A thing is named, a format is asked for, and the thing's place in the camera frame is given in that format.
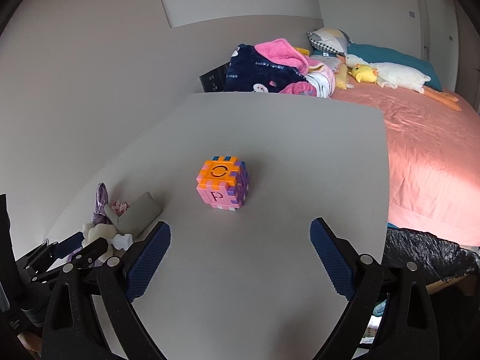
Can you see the navy blue blanket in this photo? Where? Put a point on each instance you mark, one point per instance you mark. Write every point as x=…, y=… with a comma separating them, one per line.
x=248, y=71

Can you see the teal pillow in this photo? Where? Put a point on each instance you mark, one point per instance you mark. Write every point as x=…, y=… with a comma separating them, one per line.
x=376, y=54

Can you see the yellow duck plush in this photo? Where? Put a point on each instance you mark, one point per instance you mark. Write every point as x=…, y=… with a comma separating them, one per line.
x=364, y=73

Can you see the pink fleece garment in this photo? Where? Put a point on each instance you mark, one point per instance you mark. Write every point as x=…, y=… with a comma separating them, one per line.
x=281, y=52

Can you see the grey foam corner guard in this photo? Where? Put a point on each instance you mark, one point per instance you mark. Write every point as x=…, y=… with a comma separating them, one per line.
x=137, y=218

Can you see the white striped clothing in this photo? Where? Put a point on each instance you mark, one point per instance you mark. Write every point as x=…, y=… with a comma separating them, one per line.
x=322, y=74

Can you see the white goose plush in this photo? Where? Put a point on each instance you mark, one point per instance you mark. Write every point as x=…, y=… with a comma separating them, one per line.
x=393, y=75

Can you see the black wall socket panel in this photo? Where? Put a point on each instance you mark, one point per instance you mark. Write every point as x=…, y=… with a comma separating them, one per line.
x=214, y=80

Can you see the black lined trash bin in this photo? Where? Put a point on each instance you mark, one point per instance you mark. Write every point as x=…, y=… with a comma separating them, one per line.
x=436, y=313

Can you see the patterned grey yellow pillow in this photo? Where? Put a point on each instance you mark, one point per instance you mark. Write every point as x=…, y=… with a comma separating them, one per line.
x=329, y=40

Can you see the yellow long plush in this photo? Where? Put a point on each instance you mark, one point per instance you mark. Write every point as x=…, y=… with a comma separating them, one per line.
x=342, y=77

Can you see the purple plastic bag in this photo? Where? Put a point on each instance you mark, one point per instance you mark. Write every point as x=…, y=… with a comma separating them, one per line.
x=100, y=225

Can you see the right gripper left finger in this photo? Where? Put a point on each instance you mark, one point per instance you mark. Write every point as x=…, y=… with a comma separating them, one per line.
x=72, y=329

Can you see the pink orange puzzle cube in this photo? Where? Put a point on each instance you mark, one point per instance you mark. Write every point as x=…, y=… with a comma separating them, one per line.
x=223, y=183

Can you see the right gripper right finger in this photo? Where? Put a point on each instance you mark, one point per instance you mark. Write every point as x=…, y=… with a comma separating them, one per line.
x=333, y=258

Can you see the small white foam scrap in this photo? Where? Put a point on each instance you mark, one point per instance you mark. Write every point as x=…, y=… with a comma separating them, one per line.
x=122, y=241

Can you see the white door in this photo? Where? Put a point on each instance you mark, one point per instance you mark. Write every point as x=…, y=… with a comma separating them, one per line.
x=439, y=36

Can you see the pink bed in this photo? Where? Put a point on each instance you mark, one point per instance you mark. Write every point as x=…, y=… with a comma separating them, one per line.
x=433, y=161

